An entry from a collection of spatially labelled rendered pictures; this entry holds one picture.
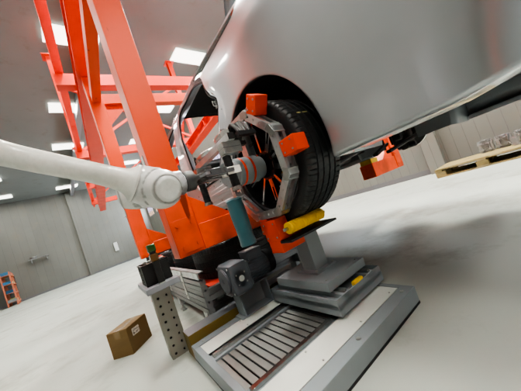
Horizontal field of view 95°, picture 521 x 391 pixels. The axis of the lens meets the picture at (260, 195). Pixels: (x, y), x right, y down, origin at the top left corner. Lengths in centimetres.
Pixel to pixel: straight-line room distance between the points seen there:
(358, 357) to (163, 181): 85
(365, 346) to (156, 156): 138
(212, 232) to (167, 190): 94
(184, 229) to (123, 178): 86
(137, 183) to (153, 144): 94
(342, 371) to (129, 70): 183
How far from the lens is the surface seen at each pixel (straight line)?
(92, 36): 302
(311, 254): 133
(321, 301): 123
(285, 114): 112
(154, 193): 64
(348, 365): 100
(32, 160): 80
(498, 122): 661
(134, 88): 176
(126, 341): 211
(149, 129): 163
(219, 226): 157
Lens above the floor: 66
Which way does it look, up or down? 2 degrees up
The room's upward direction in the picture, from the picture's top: 20 degrees counter-clockwise
